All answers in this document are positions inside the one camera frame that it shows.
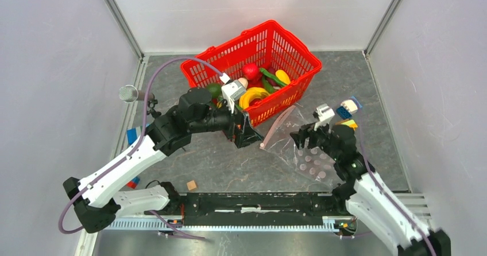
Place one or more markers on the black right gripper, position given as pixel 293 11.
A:
pixel 305 132

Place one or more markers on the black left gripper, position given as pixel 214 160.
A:
pixel 244 135

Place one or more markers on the clear zip top bag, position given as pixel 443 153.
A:
pixel 312 164

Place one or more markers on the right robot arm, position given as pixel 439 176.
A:
pixel 364 195

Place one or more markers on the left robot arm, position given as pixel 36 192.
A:
pixel 98 200

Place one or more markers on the dark blue toy block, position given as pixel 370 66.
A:
pixel 343 113

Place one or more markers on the white blue toy block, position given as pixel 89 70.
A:
pixel 351 105

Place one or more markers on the yellow toy banana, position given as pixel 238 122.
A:
pixel 252 94

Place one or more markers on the green toy avocado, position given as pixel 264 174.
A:
pixel 214 89

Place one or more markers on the white toy radish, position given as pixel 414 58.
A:
pixel 243 81

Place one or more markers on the red toy apple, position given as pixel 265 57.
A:
pixel 251 72

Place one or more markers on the yellow toy lemon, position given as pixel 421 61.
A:
pixel 283 77

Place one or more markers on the small wooden cube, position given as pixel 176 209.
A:
pixel 192 185

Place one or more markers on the red plastic basket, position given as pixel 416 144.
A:
pixel 268 45

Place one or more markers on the blue green white block stack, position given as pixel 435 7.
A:
pixel 133 134

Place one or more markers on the silver mesh microphone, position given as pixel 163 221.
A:
pixel 130 94

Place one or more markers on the red blue toy block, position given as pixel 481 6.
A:
pixel 133 183

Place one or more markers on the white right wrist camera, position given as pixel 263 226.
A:
pixel 323 114

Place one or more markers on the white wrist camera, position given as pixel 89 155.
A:
pixel 323 114
pixel 232 90

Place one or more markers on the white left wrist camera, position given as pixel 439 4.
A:
pixel 232 90

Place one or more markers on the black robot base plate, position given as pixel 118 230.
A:
pixel 255 209

